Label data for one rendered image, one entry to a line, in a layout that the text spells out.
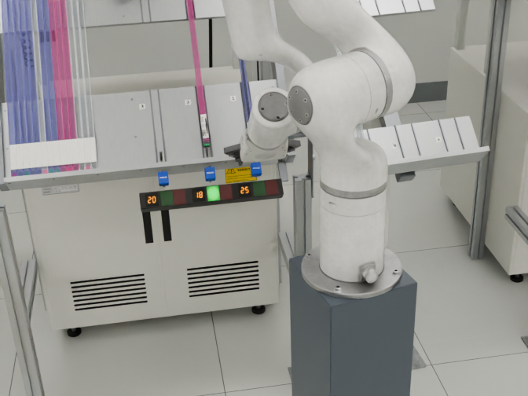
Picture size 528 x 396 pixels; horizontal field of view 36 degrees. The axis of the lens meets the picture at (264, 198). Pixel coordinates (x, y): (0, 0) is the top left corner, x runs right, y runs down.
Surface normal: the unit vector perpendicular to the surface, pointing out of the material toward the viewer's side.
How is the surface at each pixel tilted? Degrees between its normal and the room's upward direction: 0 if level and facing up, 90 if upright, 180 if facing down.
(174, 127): 47
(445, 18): 90
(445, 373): 0
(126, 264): 90
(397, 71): 59
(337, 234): 90
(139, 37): 90
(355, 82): 53
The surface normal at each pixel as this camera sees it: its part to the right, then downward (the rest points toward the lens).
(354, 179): -0.07, 0.50
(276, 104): 0.10, -0.26
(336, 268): -0.58, 0.40
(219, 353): -0.04, -0.88
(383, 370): 0.39, 0.43
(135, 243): 0.16, 0.46
